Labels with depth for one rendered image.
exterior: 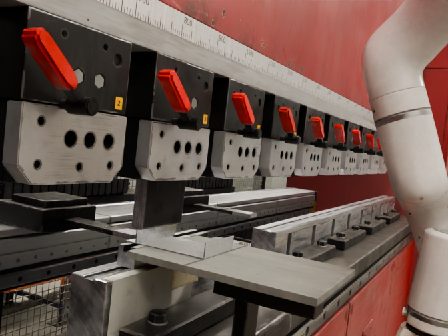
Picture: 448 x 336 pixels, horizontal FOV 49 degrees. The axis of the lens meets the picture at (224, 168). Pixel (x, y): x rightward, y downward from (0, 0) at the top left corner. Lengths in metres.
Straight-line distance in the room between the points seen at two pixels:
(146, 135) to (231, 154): 0.23
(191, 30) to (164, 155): 0.18
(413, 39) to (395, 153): 0.18
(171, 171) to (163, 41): 0.17
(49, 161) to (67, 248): 0.45
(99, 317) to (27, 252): 0.26
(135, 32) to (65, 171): 0.19
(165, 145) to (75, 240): 0.35
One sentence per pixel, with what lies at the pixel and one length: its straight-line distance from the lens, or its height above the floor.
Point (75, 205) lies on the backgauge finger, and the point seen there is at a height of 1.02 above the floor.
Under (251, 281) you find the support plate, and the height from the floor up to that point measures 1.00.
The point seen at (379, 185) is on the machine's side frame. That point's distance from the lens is 2.81.
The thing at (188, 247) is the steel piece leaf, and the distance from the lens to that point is 0.72.
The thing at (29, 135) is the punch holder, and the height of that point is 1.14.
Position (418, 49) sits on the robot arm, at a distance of 0.85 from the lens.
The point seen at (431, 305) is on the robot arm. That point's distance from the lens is 0.85.
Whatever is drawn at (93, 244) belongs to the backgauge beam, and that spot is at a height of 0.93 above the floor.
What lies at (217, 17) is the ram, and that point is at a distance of 0.78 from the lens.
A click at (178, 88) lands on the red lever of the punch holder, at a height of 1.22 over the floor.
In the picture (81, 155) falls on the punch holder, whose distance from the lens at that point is 0.55.
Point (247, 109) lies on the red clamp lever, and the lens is 0.79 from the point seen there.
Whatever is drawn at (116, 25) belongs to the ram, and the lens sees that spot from 0.59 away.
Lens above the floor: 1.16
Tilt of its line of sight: 3 degrees down
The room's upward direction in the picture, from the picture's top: 6 degrees clockwise
